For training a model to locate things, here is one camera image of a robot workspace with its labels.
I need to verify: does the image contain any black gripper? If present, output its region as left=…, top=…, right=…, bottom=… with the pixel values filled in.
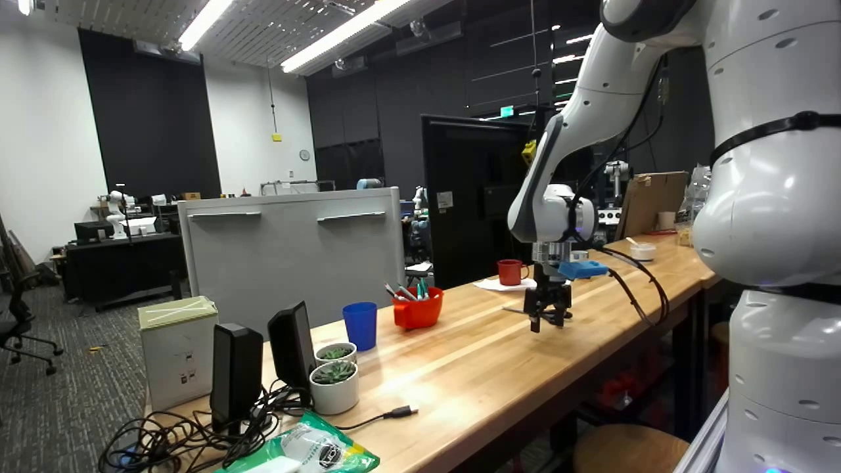
left=519, top=279, right=576, bottom=337

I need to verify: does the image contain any dark red mug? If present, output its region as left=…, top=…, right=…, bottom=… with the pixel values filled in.
left=496, top=257, right=529, bottom=288

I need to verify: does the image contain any white paper sheet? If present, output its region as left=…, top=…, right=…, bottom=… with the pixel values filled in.
left=473, top=273, right=535, bottom=298

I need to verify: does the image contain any red box under table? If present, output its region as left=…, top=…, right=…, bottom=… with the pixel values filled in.
left=598, top=371, right=665, bottom=418

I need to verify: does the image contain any white bowl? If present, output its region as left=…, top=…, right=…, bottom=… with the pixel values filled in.
left=626, top=242, right=660, bottom=266

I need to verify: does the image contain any orange red pen cup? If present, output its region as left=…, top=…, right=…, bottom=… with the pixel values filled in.
left=392, top=286, right=446, bottom=333

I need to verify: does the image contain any black cabinet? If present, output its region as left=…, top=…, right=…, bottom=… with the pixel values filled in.
left=421, top=114, right=540, bottom=288

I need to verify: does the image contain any round wooden stool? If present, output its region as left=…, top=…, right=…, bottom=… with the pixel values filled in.
left=572, top=424, right=690, bottom=473

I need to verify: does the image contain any brown cardboard box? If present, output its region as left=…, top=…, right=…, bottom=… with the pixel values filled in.
left=623, top=167, right=690, bottom=238

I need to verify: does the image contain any blue plastic cup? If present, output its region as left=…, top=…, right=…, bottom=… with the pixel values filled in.
left=342, top=299, right=381, bottom=353

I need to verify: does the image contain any clear plastic bag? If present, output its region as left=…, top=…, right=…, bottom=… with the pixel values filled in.
left=684, top=162, right=715, bottom=232

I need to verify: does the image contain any small white plant pot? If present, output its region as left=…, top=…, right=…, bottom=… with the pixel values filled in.
left=314, top=337, right=360, bottom=365

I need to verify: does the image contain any large white plant pot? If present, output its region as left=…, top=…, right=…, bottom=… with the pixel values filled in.
left=307, top=355, right=362, bottom=416

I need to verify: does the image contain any black desktop speaker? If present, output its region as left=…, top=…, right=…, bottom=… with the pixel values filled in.
left=266, top=298, right=320, bottom=393
left=207, top=319, right=268, bottom=430

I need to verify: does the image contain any green wet wipes pack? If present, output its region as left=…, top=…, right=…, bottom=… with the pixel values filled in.
left=207, top=407, right=383, bottom=473

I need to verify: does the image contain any long ceiling light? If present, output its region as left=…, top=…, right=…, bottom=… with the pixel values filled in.
left=176, top=0, right=236, bottom=52
left=279, top=0, right=413, bottom=77

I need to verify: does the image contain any white box with pale lid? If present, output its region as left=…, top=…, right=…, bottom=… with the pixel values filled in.
left=137, top=292, right=221, bottom=409

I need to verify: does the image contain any black background desk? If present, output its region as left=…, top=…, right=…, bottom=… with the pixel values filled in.
left=59, top=229, right=190, bottom=309

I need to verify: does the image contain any small white machine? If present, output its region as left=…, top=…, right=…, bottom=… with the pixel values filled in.
left=102, top=183, right=137, bottom=242

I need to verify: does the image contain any black office chair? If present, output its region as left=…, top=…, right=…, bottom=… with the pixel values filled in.
left=0, top=215, right=66, bottom=376

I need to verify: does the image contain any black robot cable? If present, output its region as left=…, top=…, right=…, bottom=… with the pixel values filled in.
left=567, top=50, right=676, bottom=329

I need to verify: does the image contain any black USB cable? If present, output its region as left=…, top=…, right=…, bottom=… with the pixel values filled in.
left=335, top=400, right=421, bottom=430

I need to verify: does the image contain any black cable tangle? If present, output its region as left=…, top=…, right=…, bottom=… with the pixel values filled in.
left=96, top=380, right=297, bottom=473

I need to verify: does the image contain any black wall panel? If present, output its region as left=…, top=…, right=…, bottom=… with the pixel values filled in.
left=75, top=24, right=224, bottom=202

